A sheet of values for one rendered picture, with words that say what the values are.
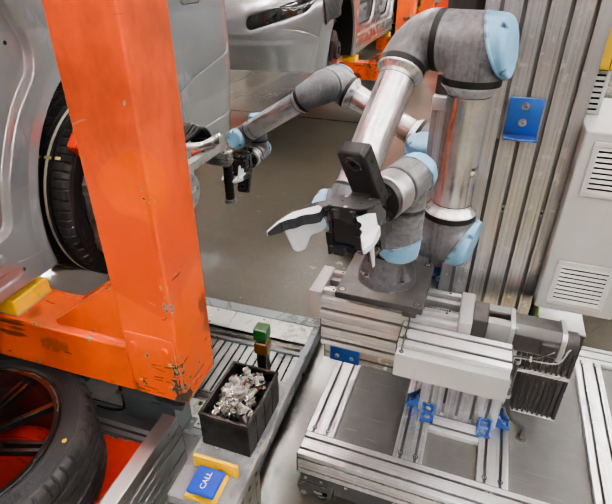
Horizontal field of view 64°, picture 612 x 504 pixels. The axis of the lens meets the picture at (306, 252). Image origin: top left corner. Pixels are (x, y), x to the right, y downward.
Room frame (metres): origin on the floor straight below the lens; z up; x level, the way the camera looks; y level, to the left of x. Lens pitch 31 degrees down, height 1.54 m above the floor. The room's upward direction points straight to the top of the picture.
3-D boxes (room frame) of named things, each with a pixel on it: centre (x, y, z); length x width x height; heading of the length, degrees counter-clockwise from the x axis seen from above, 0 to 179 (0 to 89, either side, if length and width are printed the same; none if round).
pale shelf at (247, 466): (0.89, 0.19, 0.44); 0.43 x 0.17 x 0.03; 162
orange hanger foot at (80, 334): (1.13, 0.69, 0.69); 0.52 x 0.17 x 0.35; 72
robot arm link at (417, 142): (1.56, -0.39, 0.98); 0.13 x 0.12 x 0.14; 154
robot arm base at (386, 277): (1.09, -0.22, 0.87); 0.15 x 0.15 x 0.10
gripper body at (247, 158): (1.84, 0.24, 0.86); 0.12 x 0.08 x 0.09; 162
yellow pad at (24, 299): (1.18, 0.85, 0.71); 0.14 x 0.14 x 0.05; 72
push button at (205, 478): (0.73, 0.24, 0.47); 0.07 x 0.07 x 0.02; 72
